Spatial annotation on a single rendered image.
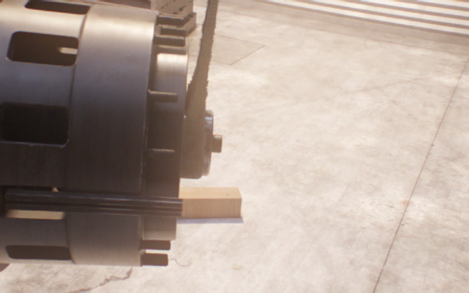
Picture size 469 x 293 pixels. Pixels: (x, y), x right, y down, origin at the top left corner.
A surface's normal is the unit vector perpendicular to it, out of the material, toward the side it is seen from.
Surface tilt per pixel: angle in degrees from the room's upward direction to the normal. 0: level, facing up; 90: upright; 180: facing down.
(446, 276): 0
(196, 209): 90
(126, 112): 57
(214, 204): 90
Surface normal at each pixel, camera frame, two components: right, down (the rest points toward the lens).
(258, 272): 0.10, -0.91
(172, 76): 0.11, -0.55
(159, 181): 0.07, 0.37
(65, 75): 0.11, -0.36
